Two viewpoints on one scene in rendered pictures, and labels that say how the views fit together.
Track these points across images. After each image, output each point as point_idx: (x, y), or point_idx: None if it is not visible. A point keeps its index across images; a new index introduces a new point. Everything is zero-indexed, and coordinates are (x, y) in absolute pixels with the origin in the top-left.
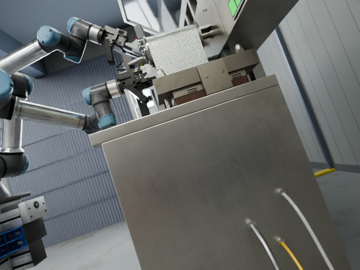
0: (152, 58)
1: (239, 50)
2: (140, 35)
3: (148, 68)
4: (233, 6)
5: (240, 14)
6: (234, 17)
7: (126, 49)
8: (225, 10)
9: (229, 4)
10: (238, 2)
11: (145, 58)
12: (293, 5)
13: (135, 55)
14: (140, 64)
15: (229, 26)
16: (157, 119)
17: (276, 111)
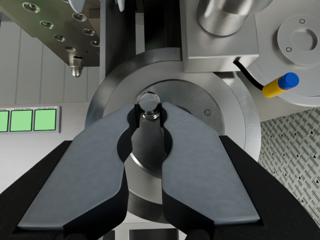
0: (99, 66)
1: (69, 65)
2: None
3: (183, 35)
4: (42, 117)
5: (42, 103)
6: (52, 106)
7: (57, 178)
8: (75, 132)
9: (50, 126)
10: (27, 113)
11: (156, 90)
12: None
13: (165, 120)
14: (271, 85)
15: (85, 110)
16: None
17: None
